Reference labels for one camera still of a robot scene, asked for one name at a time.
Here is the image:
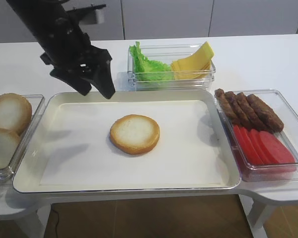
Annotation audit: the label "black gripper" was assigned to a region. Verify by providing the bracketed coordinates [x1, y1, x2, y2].
[40, 32, 115, 99]

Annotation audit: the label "bun half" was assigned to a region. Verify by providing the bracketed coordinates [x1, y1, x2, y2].
[0, 128, 20, 169]
[109, 114, 160, 155]
[0, 93, 32, 135]

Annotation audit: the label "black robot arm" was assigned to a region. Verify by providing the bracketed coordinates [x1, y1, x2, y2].
[7, 0, 115, 99]

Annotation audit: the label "green lettuce leaves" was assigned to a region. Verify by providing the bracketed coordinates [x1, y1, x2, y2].
[129, 41, 174, 81]

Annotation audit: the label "clear lettuce and cheese container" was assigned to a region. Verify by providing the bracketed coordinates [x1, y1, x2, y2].
[127, 41, 216, 91]

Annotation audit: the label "stacked yellow cheese slices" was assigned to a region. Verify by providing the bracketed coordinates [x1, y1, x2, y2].
[171, 61, 211, 80]

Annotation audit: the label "upright yellow cheese slice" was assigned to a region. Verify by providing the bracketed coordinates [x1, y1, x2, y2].
[178, 41, 214, 66]

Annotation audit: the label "clear plastic bun container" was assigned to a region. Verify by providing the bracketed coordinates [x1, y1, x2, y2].
[0, 95, 45, 183]

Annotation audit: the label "cream serving tray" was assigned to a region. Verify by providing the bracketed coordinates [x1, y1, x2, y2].
[13, 90, 241, 193]

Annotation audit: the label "brown meat patty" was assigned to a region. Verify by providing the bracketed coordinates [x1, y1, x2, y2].
[236, 92, 268, 131]
[215, 88, 241, 125]
[225, 91, 252, 130]
[246, 94, 284, 132]

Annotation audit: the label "red tomato slice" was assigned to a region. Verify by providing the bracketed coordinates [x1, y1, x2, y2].
[239, 127, 270, 166]
[248, 129, 277, 165]
[233, 125, 263, 166]
[259, 131, 295, 164]

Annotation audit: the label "clear meat and tomato container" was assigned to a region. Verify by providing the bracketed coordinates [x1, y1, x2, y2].
[215, 88, 298, 181]

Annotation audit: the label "grey bracket in background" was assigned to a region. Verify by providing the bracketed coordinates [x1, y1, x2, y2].
[67, 4, 106, 25]

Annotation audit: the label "thin black cable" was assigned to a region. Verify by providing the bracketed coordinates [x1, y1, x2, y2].
[51, 208, 60, 229]

